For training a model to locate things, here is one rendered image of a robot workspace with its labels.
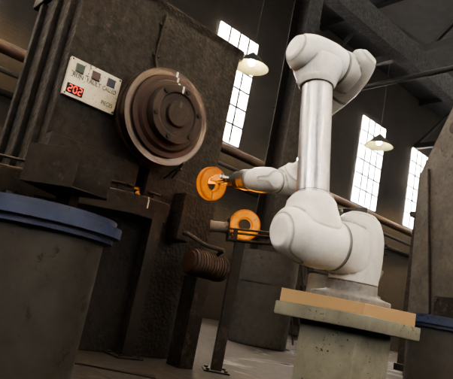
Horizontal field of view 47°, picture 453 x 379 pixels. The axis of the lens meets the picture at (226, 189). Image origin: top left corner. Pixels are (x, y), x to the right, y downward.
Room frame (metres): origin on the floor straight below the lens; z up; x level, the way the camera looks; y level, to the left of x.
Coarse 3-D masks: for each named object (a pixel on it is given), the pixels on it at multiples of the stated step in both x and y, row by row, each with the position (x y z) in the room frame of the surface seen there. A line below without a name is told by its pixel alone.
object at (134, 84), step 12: (144, 72) 2.25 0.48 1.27; (156, 72) 2.29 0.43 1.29; (168, 72) 2.33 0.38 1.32; (132, 84) 2.22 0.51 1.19; (192, 84) 2.42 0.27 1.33; (132, 96) 2.23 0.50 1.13; (120, 108) 2.26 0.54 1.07; (204, 108) 2.49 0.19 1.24; (120, 120) 2.27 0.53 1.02; (204, 120) 2.50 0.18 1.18; (132, 132) 2.26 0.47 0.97; (204, 132) 2.51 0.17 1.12; (132, 144) 2.30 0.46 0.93; (144, 156) 2.32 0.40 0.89; (156, 156) 2.35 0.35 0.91; (192, 156) 2.48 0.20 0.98
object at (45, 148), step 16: (32, 144) 1.76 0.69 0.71; (48, 144) 1.74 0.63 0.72; (32, 160) 1.76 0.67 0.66; (48, 160) 1.74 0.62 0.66; (64, 160) 1.72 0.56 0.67; (32, 176) 1.75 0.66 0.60; (48, 176) 1.74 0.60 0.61; (64, 176) 1.72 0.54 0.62; (80, 176) 2.00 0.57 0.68; (96, 176) 1.98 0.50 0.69; (112, 176) 1.96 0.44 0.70; (48, 192) 1.94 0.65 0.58; (64, 192) 1.86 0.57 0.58; (80, 192) 1.84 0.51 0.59; (96, 192) 1.97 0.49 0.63
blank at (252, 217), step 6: (240, 210) 2.53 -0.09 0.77; (246, 210) 2.53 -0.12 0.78; (234, 216) 2.53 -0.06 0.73; (240, 216) 2.53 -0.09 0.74; (246, 216) 2.53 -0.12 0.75; (252, 216) 2.53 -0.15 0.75; (234, 222) 2.53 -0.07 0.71; (252, 222) 2.53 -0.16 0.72; (258, 222) 2.54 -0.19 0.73; (252, 228) 2.54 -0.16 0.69; (258, 228) 2.54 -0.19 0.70
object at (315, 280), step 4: (312, 272) 2.32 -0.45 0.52; (308, 276) 2.35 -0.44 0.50; (312, 276) 2.31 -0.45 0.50; (316, 276) 2.30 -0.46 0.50; (320, 276) 2.29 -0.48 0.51; (324, 276) 2.29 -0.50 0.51; (308, 280) 2.34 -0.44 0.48; (312, 280) 2.31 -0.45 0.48; (316, 280) 2.30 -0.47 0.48; (320, 280) 2.29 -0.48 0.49; (324, 280) 2.29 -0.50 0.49; (308, 284) 2.33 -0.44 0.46; (312, 284) 2.31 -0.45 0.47; (316, 284) 2.30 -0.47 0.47; (320, 284) 2.29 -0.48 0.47; (324, 284) 2.29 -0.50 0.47; (308, 288) 2.33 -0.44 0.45; (312, 288) 2.31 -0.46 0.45; (316, 288) 2.30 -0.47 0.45; (308, 292) 2.32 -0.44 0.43
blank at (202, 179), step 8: (208, 168) 2.27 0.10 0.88; (216, 168) 2.30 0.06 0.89; (200, 176) 2.26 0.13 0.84; (208, 176) 2.28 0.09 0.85; (200, 184) 2.26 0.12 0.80; (216, 184) 2.34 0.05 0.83; (200, 192) 2.28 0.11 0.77; (208, 192) 2.29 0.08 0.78; (216, 192) 2.32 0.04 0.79; (224, 192) 2.35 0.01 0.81; (208, 200) 2.33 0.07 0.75
